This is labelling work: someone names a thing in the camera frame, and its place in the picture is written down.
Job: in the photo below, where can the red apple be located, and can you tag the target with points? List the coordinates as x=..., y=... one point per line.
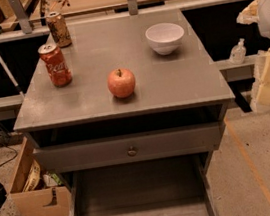
x=121, y=82

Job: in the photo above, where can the red coke can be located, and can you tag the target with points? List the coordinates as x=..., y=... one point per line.
x=56, y=65

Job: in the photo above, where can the grey drawer cabinet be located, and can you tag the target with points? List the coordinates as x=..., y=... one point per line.
x=129, y=116

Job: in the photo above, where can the open grey middle drawer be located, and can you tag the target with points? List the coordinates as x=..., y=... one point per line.
x=174, y=186

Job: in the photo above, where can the brown gold soda can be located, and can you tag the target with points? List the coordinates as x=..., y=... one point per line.
x=58, y=29

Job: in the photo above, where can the closed grey top drawer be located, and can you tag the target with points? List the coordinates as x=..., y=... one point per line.
x=131, y=148

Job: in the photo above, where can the clear sanitizer bottle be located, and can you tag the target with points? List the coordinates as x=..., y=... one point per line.
x=238, y=52

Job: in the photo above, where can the white bowl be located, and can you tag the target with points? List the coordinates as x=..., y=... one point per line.
x=164, y=38

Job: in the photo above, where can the wooden box with items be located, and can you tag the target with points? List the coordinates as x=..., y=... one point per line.
x=42, y=201

